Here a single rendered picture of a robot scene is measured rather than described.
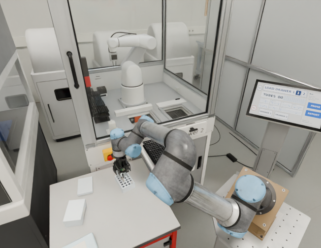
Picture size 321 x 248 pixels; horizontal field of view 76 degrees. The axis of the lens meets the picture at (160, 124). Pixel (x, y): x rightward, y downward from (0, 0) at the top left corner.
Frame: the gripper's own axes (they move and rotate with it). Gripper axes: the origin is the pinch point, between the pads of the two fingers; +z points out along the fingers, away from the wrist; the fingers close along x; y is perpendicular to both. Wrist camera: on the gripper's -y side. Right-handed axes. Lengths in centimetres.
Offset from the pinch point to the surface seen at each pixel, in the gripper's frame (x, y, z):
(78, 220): -30.4, 14.7, 0.9
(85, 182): -20.1, -11.2, 4.1
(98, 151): -6.4, -20.6, -8.7
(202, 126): 73, -7, -8
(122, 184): -1.3, 4.0, 2.9
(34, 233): -55, -10, 26
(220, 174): 124, -16, 82
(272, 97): 124, 14, -29
